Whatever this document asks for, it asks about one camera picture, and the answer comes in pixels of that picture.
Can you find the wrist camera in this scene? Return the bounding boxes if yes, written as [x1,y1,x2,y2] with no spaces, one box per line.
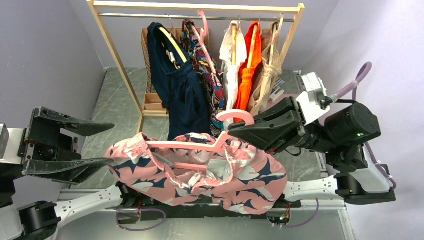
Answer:
[0,123,25,165]
[296,72,331,126]

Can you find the orange shorts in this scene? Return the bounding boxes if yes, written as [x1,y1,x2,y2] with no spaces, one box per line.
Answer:
[234,21,262,111]

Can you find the pink patterned shorts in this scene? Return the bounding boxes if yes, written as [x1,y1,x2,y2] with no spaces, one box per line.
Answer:
[105,133,288,215]

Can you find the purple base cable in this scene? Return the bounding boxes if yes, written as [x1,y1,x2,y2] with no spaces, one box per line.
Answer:
[271,198,320,230]
[111,207,167,232]

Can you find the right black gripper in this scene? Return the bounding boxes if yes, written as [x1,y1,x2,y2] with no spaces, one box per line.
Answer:
[226,95,337,155]

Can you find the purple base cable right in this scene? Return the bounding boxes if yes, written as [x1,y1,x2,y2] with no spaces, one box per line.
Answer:
[271,198,320,230]

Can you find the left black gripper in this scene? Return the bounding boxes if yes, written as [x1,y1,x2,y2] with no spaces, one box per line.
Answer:
[0,105,118,182]

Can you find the navy blue garment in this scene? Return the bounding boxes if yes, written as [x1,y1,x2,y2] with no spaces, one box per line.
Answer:
[146,22,212,141]

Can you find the beige garment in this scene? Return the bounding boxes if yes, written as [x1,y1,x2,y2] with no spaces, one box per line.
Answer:
[247,22,282,116]

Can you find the pink plastic hanger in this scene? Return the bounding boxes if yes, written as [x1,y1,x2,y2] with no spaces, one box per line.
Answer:
[146,109,255,172]
[191,10,222,75]

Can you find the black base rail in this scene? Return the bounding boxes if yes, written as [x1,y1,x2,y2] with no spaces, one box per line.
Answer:
[121,190,301,220]

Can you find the colourful patterned garment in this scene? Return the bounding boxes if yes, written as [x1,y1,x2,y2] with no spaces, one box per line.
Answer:
[180,19,226,137]

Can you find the pink clipboard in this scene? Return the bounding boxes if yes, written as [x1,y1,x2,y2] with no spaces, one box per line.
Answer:
[266,94,298,114]

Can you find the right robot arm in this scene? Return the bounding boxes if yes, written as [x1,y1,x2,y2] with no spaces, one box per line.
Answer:
[229,97,396,207]

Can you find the yellow hanger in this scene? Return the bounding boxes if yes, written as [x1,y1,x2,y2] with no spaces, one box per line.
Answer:
[158,27,187,63]

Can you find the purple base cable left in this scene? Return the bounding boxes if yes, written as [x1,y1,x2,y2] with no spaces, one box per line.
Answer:
[111,207,167,232]

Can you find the wooden hanger in orange shorts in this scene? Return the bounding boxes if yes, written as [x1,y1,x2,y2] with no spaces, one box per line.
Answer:
[246,24,258,68]

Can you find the wooden clothes rack frame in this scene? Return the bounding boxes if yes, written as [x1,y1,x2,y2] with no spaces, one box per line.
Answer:
[87,0,305,133]

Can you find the wooden hanger in white garment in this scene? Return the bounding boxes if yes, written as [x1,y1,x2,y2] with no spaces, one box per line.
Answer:
[231,23,238,66]

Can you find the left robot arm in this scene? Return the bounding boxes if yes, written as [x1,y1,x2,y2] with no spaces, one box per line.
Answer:
[0,106,139,240]

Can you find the white garment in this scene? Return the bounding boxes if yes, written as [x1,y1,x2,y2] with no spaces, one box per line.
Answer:
[219,20,247,111]

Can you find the metal hanging rod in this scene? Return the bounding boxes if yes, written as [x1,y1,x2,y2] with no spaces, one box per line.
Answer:
[97,13,280,22]

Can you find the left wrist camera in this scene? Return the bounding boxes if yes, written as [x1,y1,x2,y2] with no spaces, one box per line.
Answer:
[0,123,25,165]

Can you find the wooden hanger in beige garment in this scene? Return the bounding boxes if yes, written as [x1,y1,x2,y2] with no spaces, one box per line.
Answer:
[260,20,282,102]

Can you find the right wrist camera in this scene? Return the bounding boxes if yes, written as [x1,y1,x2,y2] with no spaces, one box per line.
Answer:
[296,72,331,126]

